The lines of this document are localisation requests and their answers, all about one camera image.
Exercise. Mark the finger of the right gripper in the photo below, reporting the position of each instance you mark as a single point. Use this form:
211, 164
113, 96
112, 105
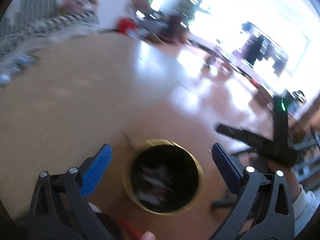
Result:
251, 139
280, 122

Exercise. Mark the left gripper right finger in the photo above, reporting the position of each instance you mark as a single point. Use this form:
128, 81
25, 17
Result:
263, 209

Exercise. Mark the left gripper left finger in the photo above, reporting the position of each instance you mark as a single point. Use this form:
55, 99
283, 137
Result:
59, 208

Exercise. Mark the black gold trash bin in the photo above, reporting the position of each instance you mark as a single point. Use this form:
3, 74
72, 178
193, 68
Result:
163, 178

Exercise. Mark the person left hand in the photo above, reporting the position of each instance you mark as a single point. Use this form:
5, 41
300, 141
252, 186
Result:
148, 236

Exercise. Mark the red plastic bag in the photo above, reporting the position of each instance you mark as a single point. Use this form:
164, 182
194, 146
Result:
126, 24

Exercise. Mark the black white striped sofa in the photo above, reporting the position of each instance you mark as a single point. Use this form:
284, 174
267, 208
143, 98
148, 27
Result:
41, 22

